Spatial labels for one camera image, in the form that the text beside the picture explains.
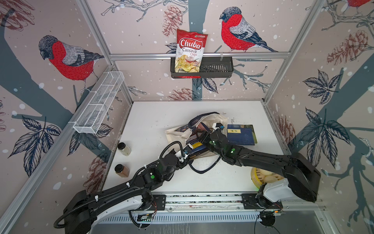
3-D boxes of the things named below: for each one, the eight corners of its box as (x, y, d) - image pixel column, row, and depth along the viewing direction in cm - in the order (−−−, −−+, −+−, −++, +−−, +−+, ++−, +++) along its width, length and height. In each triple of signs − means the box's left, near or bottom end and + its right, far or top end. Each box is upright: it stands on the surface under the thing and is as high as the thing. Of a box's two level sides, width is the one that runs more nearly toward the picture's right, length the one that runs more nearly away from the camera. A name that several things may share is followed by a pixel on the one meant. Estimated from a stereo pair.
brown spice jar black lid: (121, 178, 84) (113, 172, 76) (123, 170, 87) (115, 164, 79) (129, 178, 84) (121, 172, 76) (131, 170, 87) (124, 164, 79)
